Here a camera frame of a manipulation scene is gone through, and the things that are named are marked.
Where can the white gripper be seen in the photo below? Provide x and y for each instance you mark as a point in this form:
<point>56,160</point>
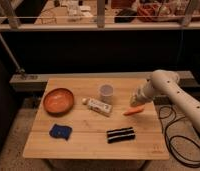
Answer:
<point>142,95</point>

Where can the orange pepper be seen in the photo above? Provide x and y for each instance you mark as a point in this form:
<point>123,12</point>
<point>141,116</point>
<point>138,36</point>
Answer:
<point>132,111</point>

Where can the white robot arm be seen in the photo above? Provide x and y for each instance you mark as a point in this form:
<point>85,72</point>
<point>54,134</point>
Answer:
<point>166,82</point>

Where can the orange ceramic bowl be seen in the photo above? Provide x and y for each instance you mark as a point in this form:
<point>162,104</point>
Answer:
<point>58,101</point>

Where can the clear plastic cup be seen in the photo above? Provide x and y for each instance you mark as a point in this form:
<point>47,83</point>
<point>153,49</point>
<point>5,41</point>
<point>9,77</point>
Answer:
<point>106,93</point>

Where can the black white striped cloth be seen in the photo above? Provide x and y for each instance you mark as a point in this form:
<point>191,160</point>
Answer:
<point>122,134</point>

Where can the white tube with cap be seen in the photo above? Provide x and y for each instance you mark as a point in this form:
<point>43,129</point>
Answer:
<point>97,106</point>

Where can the wooden table board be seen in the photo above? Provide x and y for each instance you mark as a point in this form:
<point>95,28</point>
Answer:
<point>88,139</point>

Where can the blue cloth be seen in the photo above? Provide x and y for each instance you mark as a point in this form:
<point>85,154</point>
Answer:
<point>60,131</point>

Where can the diagonal metal pole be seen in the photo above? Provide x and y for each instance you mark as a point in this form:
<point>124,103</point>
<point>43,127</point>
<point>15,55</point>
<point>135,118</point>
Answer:
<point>19,69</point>

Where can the grey metal rail shelf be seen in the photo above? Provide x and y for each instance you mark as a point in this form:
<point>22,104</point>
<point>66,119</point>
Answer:
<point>38,82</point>

